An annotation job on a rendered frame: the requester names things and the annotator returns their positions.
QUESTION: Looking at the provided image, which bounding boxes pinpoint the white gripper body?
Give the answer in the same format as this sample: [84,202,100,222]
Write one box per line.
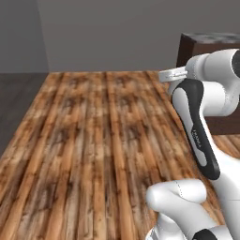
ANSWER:
[157,66,189,83]

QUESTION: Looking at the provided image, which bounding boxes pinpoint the dark brown kitchen island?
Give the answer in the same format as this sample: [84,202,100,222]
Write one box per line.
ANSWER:
[175,32,240,136]

